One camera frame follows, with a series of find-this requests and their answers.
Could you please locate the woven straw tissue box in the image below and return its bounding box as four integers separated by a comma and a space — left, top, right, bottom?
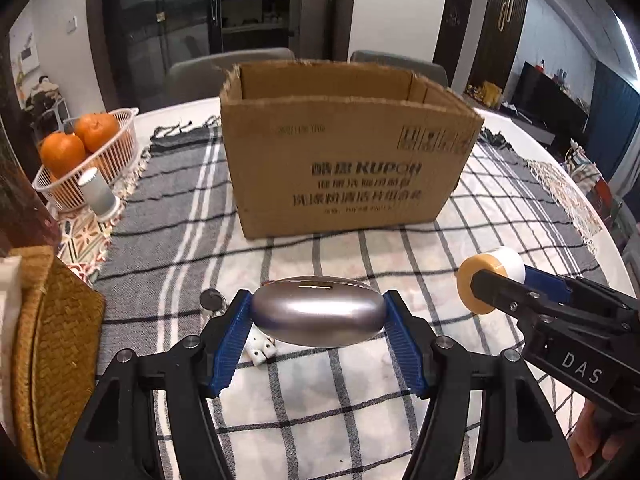
10, 245, 107, 478

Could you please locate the white jar with yellow lid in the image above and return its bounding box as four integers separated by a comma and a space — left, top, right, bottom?
456, 246, 526, 315

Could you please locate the floral cloth tissue cover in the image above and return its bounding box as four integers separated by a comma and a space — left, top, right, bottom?
0, 255, 23, 361

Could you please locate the person's right hand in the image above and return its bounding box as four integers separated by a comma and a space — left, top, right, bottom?
570, 402, 631, 478

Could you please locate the black key fob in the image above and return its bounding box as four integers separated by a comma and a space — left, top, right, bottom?
199, 289, 228, 316

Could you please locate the small white cylinder speaker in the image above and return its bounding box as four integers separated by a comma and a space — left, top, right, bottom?
77, 169, 121, 223

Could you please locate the dark glass vase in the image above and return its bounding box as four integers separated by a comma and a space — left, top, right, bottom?
0, 110, 56, 261

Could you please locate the silver oval case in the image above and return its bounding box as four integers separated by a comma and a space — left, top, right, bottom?
250, 276, 388, 348

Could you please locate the grey checked tablecloth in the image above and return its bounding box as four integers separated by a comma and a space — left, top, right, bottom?
92, 115, 601, 480

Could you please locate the grey dining chair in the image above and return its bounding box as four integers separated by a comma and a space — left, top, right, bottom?
165, 47, 296, 106
350, 50, 448, 86

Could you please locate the patterned fringed table runner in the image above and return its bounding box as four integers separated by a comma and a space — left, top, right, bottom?
50, 145, 606, 288

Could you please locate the dark glass sliding door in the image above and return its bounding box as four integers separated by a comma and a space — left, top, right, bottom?
87, 0, 223, 111

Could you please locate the white robot figurine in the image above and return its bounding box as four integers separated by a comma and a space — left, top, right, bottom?
242, 327, 277, 365

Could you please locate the blue curtain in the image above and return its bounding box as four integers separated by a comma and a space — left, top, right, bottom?
585, 60, 640, 196

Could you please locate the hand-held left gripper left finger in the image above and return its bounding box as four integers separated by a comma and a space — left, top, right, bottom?
57, 290, 253, 480

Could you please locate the white plastic fruit basket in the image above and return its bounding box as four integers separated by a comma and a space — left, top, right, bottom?
32, 107, 141, 213

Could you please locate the brown cardboard box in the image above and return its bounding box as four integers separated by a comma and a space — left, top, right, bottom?
219, 58, 485, 240

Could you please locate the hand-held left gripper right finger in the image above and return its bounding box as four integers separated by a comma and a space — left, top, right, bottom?
382, 290, 581, 480

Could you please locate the patterned cloth bundle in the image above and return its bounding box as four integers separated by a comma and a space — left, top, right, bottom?
567, 142, 626, 231

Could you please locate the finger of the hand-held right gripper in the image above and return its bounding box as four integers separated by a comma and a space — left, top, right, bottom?
522, 265, 640, 322
472, 270, 551, 322

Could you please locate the dark door with gold handle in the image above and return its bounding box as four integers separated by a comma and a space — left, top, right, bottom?
487, 0, 530, 86

